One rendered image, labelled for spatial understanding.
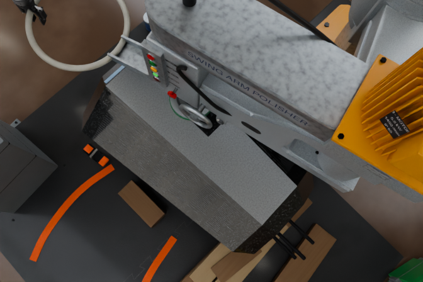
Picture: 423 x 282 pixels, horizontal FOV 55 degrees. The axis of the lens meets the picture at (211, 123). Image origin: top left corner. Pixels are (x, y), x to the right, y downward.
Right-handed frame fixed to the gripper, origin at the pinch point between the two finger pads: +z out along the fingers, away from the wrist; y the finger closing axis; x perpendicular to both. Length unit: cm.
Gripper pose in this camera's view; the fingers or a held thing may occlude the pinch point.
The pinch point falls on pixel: (37, 18)
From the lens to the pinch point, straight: 226.7
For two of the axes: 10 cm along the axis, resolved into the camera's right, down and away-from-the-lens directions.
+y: 9.5, 3.0, 0.4
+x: 2.9, -9.3, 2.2
